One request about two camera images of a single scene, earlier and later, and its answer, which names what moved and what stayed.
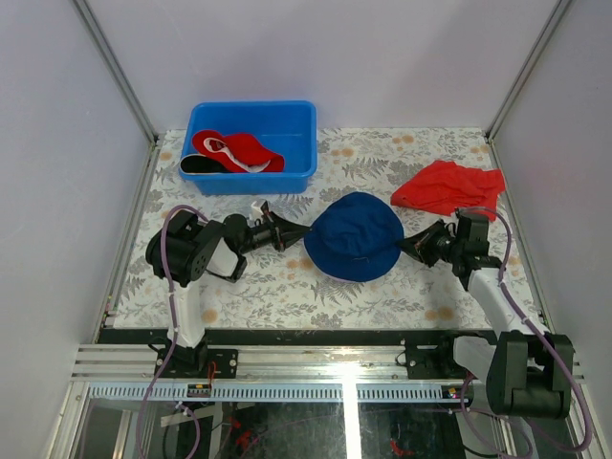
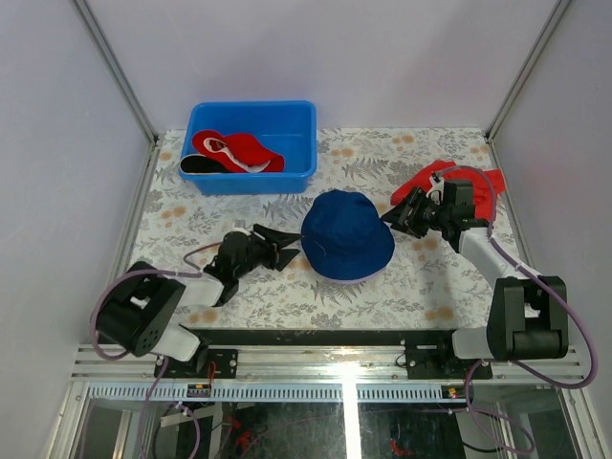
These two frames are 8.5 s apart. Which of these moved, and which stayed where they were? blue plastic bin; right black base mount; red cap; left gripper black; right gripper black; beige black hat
Moved: right gripper black; left gripper black
Stayed: beige black hat; right black base mount; blue plastic bin; red cap
